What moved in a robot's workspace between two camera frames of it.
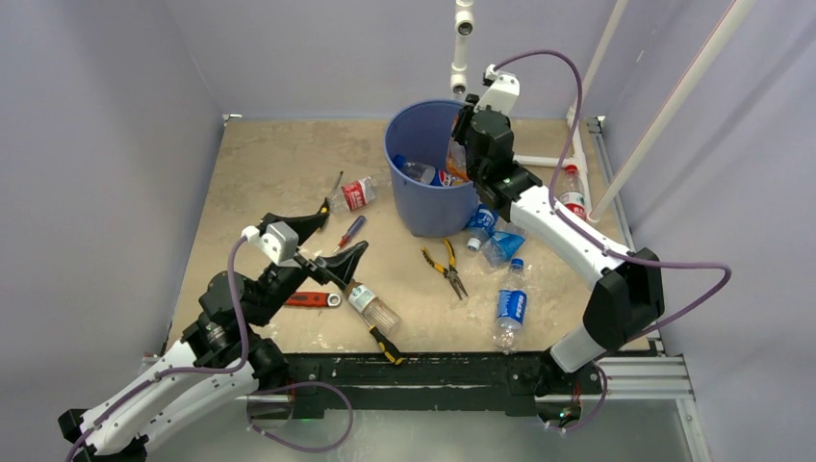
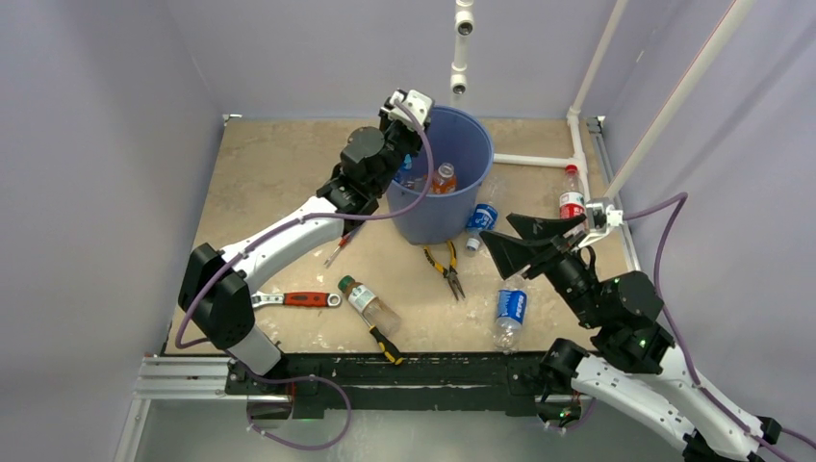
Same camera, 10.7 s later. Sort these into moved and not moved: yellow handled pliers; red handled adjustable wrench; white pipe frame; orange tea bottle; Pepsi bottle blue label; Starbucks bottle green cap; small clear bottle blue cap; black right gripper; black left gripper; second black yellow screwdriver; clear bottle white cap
Moved: black right gripper; black left gripper; Pepsi bottle blue label; orange tea bottle
Not moved: second black yellow screwdriver; clear bottle white cap; white pipe frame; red handled adjustable wrench; Starbucks bottle green cap; small clear bottle blue cap; yellow handled pliers
